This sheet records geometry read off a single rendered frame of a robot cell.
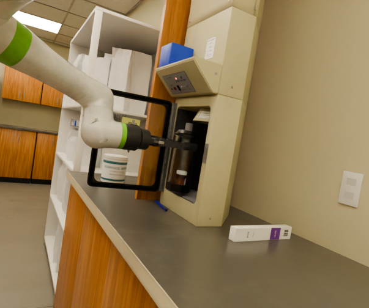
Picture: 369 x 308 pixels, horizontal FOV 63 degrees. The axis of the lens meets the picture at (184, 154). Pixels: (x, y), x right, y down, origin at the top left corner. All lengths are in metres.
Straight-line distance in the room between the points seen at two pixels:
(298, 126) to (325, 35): 0.37
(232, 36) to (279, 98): 0.45
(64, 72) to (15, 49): 0.15
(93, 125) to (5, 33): 0.34
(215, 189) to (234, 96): 0.34
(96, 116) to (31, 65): 0.24
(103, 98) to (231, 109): 0.44
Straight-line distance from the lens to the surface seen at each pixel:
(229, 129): 1.09
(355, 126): 1.20
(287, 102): 1.41
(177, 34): 1.43
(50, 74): 0.94
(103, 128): 0.99
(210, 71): 1.04
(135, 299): 0.87
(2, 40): 0.86
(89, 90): 1.02
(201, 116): 1.16
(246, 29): 1.16
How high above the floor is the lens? 1.24
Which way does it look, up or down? 3 degrees down
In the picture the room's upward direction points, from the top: 9 degrees clockwise
